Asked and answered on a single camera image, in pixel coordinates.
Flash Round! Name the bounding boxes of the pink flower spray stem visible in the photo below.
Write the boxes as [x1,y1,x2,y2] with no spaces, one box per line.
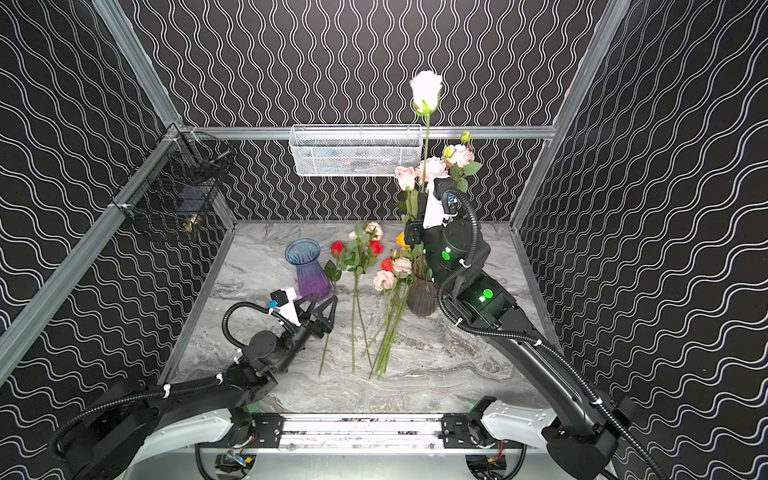
[394,130,482,223]

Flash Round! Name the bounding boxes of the white rose stem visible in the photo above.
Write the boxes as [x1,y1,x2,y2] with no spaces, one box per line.
[409,70,443,192]

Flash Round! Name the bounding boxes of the red rose stem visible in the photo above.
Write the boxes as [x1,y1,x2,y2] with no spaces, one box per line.
[318,241,345,377]

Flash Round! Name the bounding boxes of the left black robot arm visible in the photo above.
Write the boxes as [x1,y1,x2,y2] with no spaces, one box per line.
[47,290,338,479]

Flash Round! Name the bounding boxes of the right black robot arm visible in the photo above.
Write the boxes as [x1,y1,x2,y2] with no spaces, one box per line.
[401,175,667,479]

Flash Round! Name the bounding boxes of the blue purple glass vase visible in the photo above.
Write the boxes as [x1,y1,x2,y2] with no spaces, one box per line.
[284,238,332,299]

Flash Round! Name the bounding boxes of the smoky pink glass vase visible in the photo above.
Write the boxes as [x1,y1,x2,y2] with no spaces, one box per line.
[407,257,437,317]

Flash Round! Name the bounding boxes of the pile of artificial flowers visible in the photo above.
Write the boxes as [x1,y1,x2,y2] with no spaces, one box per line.
[341,222,424,378]

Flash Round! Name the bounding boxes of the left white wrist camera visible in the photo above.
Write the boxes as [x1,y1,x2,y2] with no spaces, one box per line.
[267,287,301,327]

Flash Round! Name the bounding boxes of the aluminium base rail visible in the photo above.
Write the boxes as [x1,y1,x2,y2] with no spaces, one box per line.
[231,413,546,455]

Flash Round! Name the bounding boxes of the white mesh wall basket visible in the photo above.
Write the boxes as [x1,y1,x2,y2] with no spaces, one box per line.
[289,124,424,177]

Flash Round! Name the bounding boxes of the black wire wall basket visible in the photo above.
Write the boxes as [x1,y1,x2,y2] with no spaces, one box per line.
[117,132,235,243]

